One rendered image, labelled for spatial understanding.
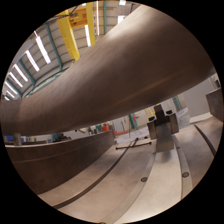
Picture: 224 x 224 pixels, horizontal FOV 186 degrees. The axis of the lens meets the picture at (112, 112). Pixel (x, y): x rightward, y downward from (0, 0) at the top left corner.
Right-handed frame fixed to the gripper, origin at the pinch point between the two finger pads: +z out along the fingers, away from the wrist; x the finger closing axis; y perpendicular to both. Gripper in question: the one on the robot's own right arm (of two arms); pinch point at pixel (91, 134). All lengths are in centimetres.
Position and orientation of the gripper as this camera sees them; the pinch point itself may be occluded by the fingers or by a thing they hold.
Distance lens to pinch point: 226.3
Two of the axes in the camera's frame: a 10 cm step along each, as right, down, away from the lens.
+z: 2.4, 9.4, -2.2
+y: 4.0, 1.1, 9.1
